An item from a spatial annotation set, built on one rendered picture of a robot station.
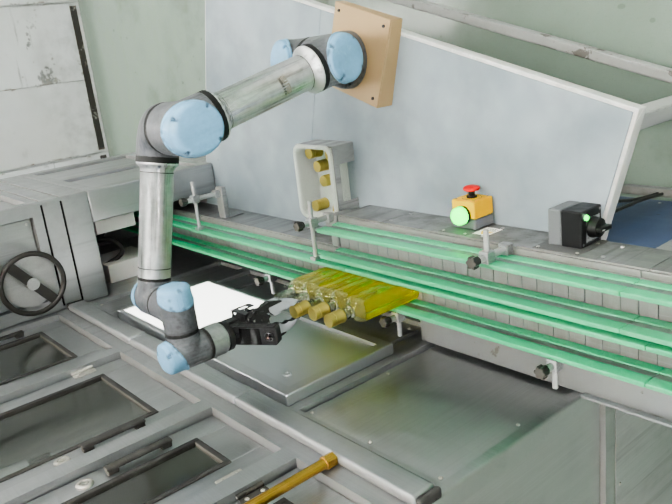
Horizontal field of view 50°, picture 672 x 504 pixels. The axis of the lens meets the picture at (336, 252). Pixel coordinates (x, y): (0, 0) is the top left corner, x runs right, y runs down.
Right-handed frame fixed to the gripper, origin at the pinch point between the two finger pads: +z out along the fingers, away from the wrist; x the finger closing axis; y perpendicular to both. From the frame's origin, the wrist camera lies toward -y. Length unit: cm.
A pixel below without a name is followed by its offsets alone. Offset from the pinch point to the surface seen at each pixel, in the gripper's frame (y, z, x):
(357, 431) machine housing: -32.0, -11.4, 16.5
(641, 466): -60, 53, 47
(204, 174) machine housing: 101, 38, -20
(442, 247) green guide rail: -26.9, 25.1, -13.0
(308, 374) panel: -8.5, -5.0, 12.7
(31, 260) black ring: 101, -29, -6
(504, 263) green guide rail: -47, 22, -13
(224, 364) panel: 12.7, -15.1, 11.9
